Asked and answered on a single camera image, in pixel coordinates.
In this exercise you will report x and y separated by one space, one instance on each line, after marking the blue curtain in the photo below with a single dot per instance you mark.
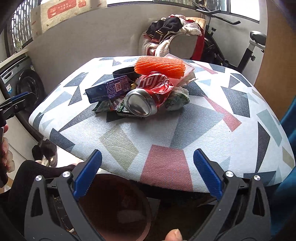
282 195

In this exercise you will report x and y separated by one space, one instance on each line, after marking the crushed red cola can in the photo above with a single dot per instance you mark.
150 94

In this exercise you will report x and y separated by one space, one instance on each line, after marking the green clear snack wrapper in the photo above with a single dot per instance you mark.
116 105

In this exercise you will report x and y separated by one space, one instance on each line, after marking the cardboard box red print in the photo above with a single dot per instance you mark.
51 13

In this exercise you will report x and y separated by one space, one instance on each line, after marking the black slipper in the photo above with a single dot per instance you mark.
45 151

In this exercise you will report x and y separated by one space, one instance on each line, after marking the brown round trash bin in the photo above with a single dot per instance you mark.
116 208

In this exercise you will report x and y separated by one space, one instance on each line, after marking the person's right hand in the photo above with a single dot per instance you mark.
174 235

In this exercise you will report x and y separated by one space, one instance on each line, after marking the orange foam fruit net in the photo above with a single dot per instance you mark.
172 68

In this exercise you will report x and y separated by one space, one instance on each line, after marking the black snack packet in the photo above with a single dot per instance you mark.
114 115

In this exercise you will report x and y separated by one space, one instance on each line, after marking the black exercise bike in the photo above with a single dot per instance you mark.
232 41

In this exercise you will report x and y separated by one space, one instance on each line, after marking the black round plastic lid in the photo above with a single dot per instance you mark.
128 71

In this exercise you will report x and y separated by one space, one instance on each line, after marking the white green knotted plastic bag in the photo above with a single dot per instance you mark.
178 98

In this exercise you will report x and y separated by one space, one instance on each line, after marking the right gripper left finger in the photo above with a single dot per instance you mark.
53 211

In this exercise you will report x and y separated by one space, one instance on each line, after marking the brown wooden panel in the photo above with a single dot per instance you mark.
276 77

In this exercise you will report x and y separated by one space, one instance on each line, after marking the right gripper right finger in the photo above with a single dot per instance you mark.
242 210

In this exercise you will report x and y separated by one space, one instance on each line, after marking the person's left hand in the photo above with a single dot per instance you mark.
6 155

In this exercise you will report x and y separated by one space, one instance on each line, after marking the blue paper carton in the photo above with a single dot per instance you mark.
109 89

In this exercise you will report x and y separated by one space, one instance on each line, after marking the window with dark frame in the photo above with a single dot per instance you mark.
249 10

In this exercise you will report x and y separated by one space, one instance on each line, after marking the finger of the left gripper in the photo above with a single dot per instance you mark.
16 104

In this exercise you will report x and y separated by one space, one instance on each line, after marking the grey washing machine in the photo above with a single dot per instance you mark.
19 76

